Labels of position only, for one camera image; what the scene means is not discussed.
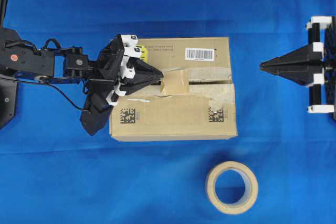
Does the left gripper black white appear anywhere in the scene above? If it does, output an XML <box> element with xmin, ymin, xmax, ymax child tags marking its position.
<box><xmin>86</xmin><ymin>34</ymin><xmax>164</xmax><ymax>106</ymax></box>

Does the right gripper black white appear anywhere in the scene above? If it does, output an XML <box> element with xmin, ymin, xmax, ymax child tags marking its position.
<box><xmin>260</xmin><ymin>16</ymin><xmax>335</xmax><ymax>114</ymax></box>

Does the beige tape strip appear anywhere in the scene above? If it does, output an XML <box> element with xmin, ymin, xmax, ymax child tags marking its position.
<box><xmin>160</xmin><ymin>69</ymin><xmax>190</xmax><ymax>95</ymax></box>

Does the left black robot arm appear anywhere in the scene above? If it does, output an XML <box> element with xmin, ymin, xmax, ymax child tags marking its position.
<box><xmin>1</xmin><ymin>28</ymin><xmax>163</xmax><ymax>135</ymax></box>

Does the brown cardboard box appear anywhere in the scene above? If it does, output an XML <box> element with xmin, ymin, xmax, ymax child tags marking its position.
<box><xmin>109</xmin><ymin>37</ymin><xmax>238</xmax><ymax>142</ymax></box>

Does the beige masking tape roll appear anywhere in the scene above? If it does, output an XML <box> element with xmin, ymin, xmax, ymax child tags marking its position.
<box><xmin>205</xmin><ymin>161</ymin><xmax>259</xmax><ymax>215</ymax></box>

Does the yellow sticker label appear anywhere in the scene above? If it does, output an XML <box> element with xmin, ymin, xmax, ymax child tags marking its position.
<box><xmin>137</xmin><ymin>45</ymin><xmax>148</xmax><ymax>63</ymax></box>

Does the white barcode label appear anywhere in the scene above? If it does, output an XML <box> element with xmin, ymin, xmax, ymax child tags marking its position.
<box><xmin>185</xmin><ymin>48</ymin><xmax>215</xmax><ymax>61</ymax></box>

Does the blue table cloth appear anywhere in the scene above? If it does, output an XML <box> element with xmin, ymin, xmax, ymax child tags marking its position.
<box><xmin>1</xmin><ymin>0</ymin><xmax>335</xmax><ymax>223</ymax></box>

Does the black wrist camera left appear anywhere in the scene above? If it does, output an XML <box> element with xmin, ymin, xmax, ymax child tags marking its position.
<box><xmin>80</xmin><ymin>93</ymin><xmax>113</xmax><ymax>136</ymax></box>

